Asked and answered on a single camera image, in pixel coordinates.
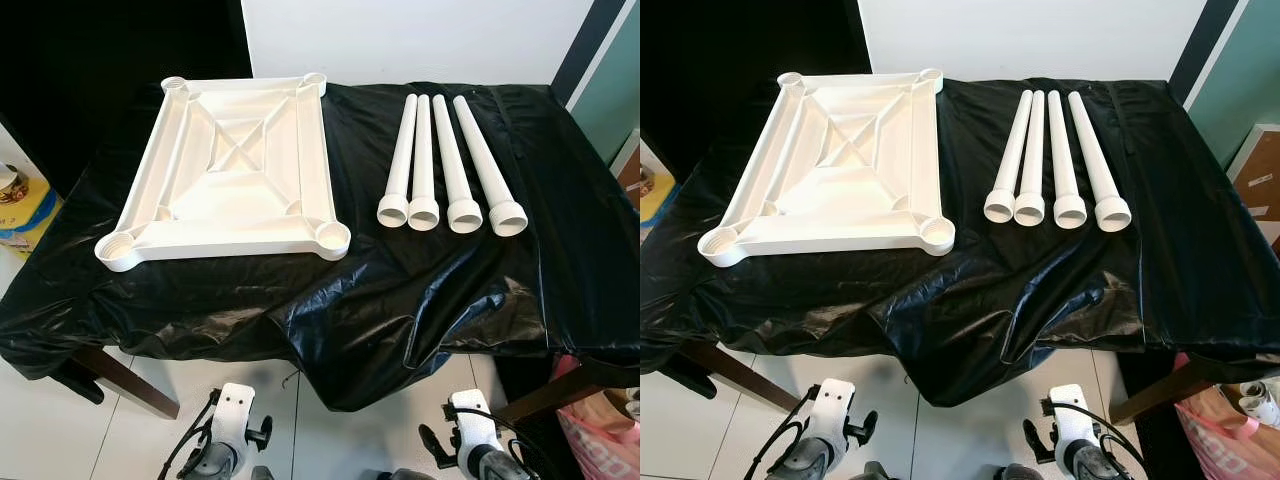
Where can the brown cardboard box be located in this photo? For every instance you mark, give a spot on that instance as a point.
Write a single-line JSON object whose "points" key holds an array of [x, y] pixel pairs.
{"points": [[1260, 180]]}

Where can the white plastic table leg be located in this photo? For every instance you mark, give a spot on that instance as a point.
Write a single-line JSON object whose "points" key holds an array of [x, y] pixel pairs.
{"points": [[1063, 160], [1032, 160], [1095, 160], [1010, 160], [485, 160], [400, 160], [452, 160], [424, 160]]}

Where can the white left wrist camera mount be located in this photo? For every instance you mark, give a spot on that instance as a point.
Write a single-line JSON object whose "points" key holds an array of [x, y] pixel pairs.
{"points": [[235, 410], [835, 405]]}

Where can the dark grey right robot leg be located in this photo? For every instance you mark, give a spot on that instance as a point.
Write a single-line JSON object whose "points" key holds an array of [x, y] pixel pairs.
{"points": [[405, 475], [1022, 473]]}

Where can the black door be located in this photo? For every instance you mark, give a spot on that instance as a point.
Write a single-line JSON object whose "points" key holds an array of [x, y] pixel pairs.
{"points": [[740, 60], [100, 60]]}

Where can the white plastic table top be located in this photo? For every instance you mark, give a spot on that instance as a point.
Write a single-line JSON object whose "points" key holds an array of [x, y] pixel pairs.
{"points": [[230, 190], [850, 190]]}

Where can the pink plastic bag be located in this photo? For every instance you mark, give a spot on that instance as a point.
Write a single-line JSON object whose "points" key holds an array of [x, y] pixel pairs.
{"points": [[1220, 440], [600, 450]]}

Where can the yellow cardboard box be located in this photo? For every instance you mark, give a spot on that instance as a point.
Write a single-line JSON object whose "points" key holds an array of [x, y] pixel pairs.
{"points": [[655, 210], [30, 225]]}

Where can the black plastic table sheet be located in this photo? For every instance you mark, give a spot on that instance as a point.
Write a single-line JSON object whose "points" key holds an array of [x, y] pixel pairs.
{"points": [[1000, 300], [400, 300]]}

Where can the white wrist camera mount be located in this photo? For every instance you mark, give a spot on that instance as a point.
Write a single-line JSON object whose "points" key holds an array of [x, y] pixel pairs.
{"points": [[475, 420], [1070, 420], [835, 405], [235, 410]]}

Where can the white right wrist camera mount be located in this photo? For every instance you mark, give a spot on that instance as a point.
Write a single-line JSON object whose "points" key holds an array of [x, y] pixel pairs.
{"points": [[475, 420], [1070, 420]]}

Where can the dark grey robot leg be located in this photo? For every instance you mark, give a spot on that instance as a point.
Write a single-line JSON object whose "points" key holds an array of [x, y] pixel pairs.
{"points": [[405, 475], [872, 472], [1022, 473], [262, 473]]}

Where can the dark grey left robot leg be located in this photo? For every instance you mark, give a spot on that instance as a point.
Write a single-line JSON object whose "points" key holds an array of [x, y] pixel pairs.
{"points": [[262, 473], [872, 472]]}

